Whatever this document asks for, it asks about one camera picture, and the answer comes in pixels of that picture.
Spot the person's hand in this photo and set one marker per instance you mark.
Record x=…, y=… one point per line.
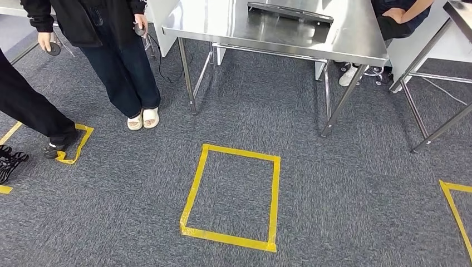
x=141, y=18
x=394, y=15
x=43, y=38

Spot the black round controller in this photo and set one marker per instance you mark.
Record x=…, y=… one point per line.
x=139, y=29
x=54, y=49

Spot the black license plate frame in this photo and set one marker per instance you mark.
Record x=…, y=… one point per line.
x=287, y=13

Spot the person's forearm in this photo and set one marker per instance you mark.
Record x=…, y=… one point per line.
x=418, y=8

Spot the stainless steel workbench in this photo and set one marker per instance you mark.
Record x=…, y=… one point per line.
x=221, y=22

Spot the person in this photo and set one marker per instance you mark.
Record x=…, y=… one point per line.
x=22, y=103
x=394, y=27
x=110, y=55

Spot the white top table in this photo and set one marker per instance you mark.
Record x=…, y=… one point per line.
x=413, y=40

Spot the chrome office chair base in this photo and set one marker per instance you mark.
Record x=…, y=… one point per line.
x=376, y=72

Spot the yellow floor tape square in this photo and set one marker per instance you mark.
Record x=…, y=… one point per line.
x=274, y=202
x=453, y=206
x=84, y=138

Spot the black shoe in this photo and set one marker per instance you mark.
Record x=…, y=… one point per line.
x=61, y=145
x=11, y=164
x=4, y=149

